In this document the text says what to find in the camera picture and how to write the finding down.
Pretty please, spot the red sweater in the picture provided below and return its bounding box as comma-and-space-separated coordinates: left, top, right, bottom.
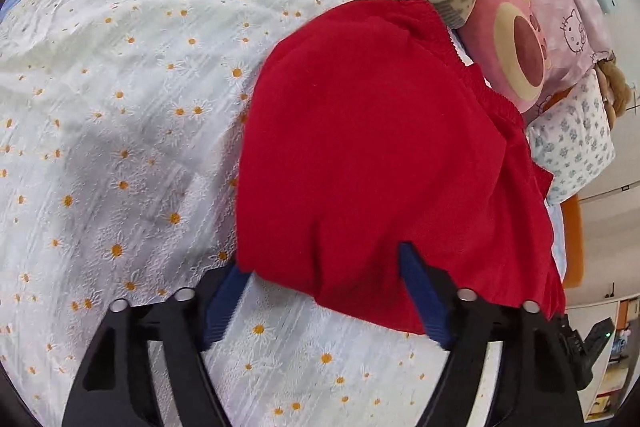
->
234, 0, 568, 337

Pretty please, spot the white blue floral pillow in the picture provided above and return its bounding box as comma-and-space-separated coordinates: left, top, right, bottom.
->
525, 69, 616, 208

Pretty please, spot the white daisy print blanket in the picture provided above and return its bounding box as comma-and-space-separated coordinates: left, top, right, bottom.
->
0, 0, 503, 427

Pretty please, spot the orange bed frame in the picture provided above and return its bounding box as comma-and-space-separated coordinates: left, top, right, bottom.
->
560, 194, 586, 288

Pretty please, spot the brown teddy bear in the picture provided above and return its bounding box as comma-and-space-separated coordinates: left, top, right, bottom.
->
595, 57, 632, 128

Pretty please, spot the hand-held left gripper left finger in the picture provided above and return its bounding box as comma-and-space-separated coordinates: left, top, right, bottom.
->
60, 259, 252, 427

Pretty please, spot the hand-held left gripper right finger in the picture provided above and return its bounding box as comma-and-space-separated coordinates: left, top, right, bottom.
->
397, 241, 587, 427

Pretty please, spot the pink bear plush pillow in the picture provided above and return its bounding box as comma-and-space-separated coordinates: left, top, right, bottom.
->
460, 0, 553, 112

